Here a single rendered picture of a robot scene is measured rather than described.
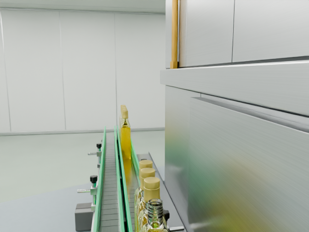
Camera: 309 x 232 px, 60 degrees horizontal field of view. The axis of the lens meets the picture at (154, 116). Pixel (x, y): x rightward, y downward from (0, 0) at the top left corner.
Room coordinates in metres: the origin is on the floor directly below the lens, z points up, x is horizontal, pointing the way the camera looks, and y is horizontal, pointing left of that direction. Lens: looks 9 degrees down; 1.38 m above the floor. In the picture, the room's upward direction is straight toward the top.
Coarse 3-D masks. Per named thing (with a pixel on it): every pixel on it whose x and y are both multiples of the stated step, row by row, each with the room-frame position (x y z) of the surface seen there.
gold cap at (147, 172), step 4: (144, 168) 0.59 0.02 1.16; (148, 168) 0.59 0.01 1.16; (152, 168) 0.59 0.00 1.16; (140, 172) 0.58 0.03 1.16; (144, 172) 0.57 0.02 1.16; (148, 172) 0.57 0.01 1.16; (152, 172) 0.57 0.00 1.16; (140, 176) 0.58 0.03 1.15; (144, 176) 0.57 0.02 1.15; (148, 176) 0.57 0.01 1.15; (152, 176) 0.57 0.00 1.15; (140, 180) 0.58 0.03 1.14; (140, 188) 0.58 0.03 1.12
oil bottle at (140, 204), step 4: (140, 200) 0.58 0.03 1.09; (136, 204) 0.59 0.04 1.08; (140, 204) 0.57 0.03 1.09; (144, 204) 0.56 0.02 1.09; (136, 208) 0.58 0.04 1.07; (140, 208) 0.56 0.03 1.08; (144, 208) 0.56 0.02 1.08; (136, 212) 0.57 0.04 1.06; (136, 216) 0.58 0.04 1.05; (136, 220) 0.58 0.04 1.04; (136, 224) 0.58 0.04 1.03; (136, 228) 0.58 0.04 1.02
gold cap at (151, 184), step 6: (144, 180) 0.52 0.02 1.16; (150, 180) 0.52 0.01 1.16; (156, 180) 0.52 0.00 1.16; (144, 186) 0.52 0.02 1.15; (150, 186) 0.51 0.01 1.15; (156, 186) 0.52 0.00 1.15; (144, 192) 0.52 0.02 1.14; (150, 192) 0.51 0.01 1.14; (156, 192) 0.52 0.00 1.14; (144, 198) 0.52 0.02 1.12; (150, 198) 0.51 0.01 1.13
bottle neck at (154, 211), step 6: (156, 198) 0.48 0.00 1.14; (150, 204) 0.46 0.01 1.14; (156, 204) 0.46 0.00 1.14; (162, 204) 0.47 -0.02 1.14; (150, 210) 0.46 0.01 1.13; (156, 210) 0.46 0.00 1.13; (162, 210) 0.47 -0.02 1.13; (150, 216) 0.46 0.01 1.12; (156, 216) 0.46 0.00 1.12; (162, 216) 0.47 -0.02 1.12; (150, 222) 0.46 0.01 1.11; (156, 222) 0.46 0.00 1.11; (162, 222) 0.47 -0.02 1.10; (156, 228) 0.46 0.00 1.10
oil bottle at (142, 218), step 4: (140, 212) 0.54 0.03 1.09; (144, 212) 0.53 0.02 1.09; (140, 216) 0.52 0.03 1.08; (144, 216) 0.51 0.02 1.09; (164, 216) 0.52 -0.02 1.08; (140, 220) 0.51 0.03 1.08; (144, 220) 0.51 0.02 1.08; (164, 220) 0.51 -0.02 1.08; (140, 224) 0.51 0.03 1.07; (140, 228) 0.50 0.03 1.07
